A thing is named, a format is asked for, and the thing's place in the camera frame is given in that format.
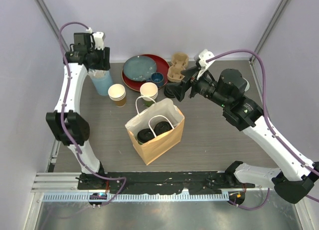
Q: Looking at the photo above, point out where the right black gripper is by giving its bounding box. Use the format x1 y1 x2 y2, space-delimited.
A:
166 65 230 109

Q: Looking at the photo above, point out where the black cup lid stack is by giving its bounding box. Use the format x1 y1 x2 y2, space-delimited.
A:
163 87 175 99

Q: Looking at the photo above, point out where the green paper cup stack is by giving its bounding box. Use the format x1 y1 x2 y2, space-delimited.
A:
140 82 158 108

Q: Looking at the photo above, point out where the brown paper cup stack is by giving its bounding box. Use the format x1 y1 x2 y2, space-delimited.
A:
108 84 127 107

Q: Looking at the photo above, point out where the brown paper bag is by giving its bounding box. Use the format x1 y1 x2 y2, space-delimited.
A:
125 98 185 165

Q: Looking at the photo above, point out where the single green paper cup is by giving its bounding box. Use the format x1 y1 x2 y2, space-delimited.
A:
137 138 144 145

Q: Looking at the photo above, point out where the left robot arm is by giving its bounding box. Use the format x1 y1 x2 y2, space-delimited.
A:
45 31 113 190

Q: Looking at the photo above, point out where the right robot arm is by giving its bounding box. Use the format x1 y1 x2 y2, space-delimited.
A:
167 67 319 204

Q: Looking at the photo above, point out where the white wrapped stirrer bundle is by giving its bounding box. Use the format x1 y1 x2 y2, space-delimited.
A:
89 70 107 79

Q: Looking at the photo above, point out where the cardboard cup carrier stack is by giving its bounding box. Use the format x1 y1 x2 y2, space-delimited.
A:
167 52 189 82

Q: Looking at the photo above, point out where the light blue cylinder holder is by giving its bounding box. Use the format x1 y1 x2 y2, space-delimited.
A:
88 70 113 96

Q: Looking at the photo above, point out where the red round tray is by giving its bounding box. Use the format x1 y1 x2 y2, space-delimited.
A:
122 54 169 92

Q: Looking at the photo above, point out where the small dark blue bowl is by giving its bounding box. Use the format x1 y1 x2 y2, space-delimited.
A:
151 72 164 88

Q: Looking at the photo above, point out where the blue-grey ceramic plate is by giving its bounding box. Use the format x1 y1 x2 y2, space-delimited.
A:
123 55 157 82

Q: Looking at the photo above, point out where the pale green ceramic bowl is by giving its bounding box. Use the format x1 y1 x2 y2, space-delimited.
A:
245 80 250 92

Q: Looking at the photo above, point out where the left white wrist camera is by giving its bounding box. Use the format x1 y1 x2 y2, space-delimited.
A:
86 28 105 50

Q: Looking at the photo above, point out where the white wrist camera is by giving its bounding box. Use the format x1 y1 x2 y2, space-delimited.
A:
194 49 215 80
86 28 105 50

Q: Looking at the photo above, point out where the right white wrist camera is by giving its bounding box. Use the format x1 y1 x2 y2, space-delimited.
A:
194 49 215 80

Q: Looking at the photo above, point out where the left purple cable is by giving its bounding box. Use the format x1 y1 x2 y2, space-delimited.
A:
58 21 127 207

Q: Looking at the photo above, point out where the purple cable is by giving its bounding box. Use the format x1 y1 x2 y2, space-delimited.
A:
58 21 127 207
206 49 319 211

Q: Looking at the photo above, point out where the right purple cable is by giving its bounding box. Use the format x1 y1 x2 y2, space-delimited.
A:
206 49 319 211

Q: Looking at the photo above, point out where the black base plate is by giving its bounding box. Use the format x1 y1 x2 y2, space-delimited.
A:
76 171 255 195

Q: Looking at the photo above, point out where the white slotted cable duct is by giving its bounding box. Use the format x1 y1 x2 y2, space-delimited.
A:
42 192 229 203

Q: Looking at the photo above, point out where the aluminium frame rail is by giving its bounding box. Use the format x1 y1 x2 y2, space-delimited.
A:
31 169 305 192

